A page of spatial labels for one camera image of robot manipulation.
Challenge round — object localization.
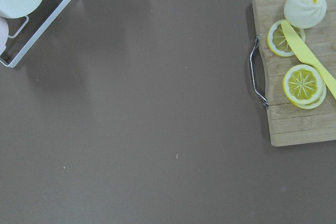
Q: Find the lemon slice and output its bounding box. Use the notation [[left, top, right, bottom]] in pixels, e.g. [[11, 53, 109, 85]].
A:
[[267, 19, 295, 57], [293, 86, 327, 110], [282, 64, 324, 105]]

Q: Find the yellow plastic knife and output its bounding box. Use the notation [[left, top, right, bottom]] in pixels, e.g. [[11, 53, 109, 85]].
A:
[[281, 20, 335, 98]]

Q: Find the white wire rack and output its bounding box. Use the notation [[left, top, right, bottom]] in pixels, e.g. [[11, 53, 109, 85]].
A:
[[1, 0, 71, 68]]

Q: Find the wooden cutting board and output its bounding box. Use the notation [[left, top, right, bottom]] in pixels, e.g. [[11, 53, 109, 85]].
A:
[[252, 0, 335, 147]]

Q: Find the bottom lemon slice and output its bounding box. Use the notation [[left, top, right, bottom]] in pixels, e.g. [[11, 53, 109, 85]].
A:
[[293, 86, 327, 110]]

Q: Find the upper lemon slice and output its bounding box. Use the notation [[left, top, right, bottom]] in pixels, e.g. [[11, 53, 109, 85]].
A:
[[267, 19, 295, 57]]

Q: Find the lower lemon slice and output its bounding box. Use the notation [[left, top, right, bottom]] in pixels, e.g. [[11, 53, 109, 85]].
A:
[[282, 64, 324, 105]]

